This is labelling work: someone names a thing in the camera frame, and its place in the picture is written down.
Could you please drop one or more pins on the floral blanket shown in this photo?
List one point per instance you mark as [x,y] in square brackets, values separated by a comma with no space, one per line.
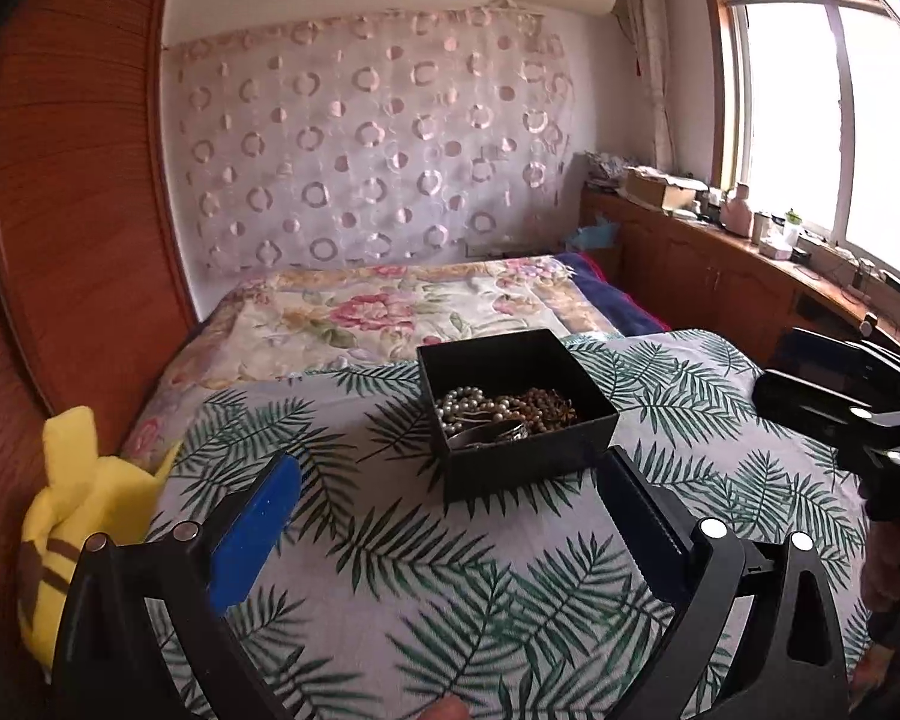
[330,322]

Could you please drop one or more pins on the person's left hand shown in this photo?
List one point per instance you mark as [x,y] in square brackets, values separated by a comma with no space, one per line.
[445,711]

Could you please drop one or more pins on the yellow plush toy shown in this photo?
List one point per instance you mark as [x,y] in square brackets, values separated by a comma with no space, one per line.
[75,510]

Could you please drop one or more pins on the circle pattern sheer curtain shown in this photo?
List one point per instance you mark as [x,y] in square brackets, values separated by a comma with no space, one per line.
[367,135]

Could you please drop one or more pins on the wooden wardrobe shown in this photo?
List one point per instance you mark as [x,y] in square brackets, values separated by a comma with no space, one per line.
[67,240]

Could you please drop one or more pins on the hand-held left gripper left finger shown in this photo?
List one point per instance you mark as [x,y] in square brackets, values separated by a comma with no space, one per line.
[259,532]

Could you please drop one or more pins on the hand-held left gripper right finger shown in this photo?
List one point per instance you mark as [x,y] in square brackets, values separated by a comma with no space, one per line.
[645,532]

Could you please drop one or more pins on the leaf print bedsheet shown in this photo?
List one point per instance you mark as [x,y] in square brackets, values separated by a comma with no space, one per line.
[420,577]

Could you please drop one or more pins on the black jewelry box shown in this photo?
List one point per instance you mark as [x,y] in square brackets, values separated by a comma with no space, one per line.
[525,465]

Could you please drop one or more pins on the cardboard box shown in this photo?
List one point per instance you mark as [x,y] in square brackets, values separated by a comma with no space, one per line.
[656,191]

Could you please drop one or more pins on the window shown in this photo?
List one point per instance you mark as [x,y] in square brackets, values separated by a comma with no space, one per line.
[817,105]

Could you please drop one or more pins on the pile of clutter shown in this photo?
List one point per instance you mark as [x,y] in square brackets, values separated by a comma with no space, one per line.
[615,169]

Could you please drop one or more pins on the white window curtain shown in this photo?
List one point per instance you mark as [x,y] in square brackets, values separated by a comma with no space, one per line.
[649,52]

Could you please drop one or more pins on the silver bangle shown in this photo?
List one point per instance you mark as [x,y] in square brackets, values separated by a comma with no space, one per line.
[487,435]

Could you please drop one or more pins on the blue blanket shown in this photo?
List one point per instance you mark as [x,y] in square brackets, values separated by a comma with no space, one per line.
[615,300]

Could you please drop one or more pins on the pink bottle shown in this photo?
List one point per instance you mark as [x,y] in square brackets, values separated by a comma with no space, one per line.
[736,211]

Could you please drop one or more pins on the person's right hand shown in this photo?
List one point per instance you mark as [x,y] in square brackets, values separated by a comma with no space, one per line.
[891,566]

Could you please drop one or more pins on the wooden cabinet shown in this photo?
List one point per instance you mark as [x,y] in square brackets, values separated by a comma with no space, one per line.
[705,285]

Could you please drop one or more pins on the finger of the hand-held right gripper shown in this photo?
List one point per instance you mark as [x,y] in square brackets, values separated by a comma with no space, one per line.
[802,401]
[832,352]

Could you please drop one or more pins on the green cap bottle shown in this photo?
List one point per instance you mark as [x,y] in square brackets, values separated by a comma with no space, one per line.
[793,229]

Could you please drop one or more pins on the white cup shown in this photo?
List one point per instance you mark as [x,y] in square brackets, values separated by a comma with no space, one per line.
[761,229]

